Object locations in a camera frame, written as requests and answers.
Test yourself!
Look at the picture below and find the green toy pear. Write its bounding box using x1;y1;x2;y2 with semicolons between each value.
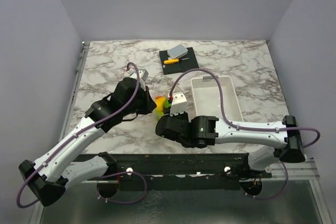
154;111;164;120

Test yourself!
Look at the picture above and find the green toy fruit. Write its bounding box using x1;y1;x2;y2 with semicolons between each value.
163;99;171;109

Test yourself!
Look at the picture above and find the clear zip top bag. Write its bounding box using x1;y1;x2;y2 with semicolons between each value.
152;77;190;123

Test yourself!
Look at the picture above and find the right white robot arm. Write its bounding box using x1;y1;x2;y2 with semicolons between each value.
155;113;306;177

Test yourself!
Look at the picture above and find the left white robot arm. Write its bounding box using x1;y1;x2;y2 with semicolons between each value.
19;77;156;207

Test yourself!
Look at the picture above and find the white perforated plastic basket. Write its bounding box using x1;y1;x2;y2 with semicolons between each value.
191;76;243;122

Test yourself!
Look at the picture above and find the black cutting board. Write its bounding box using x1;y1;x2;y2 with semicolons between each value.
159;47;199;75

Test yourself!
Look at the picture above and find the grey white rectangular box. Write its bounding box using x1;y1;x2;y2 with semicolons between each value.
167;44;188;59

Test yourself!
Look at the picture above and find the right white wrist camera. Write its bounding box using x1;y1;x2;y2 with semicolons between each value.
170;91;188;116

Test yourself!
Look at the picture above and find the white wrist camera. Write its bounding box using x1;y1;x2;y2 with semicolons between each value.
127;69;149;89
170;91;188;116

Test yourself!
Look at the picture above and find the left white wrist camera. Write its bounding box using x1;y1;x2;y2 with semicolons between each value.
127;69;149;89

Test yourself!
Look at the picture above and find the yellow handled knife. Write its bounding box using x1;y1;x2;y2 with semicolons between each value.
164;58;188;65

